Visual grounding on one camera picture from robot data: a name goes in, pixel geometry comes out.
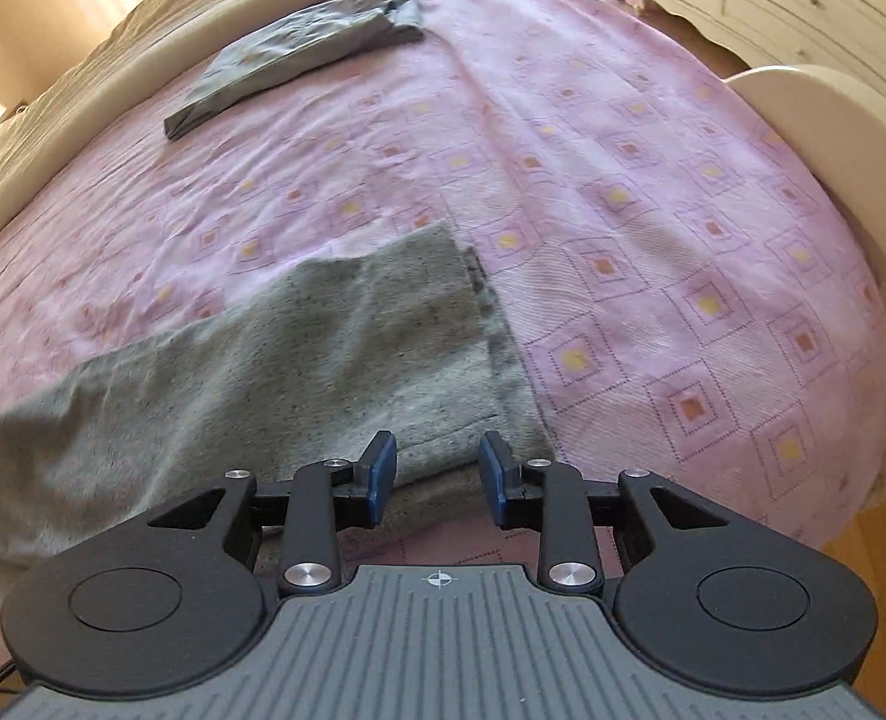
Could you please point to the pink patterned bedspread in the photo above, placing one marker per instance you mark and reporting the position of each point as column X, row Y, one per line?
column 638, row 255

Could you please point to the cream bed footboard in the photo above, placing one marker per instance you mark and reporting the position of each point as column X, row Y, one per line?
column 856, row 150

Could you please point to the light grey speckled pants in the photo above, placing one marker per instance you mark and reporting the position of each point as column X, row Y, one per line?
column 263, row 375

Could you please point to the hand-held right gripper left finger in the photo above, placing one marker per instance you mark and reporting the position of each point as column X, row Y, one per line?
column 380, row 481

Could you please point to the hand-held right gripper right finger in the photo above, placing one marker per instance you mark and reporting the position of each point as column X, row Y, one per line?
column 494, row 481

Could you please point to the dark grey folded cloth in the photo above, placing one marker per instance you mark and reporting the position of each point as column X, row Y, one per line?
column 300, row 45

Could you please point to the beige duvet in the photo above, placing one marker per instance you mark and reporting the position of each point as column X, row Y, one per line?
column 60, row 90

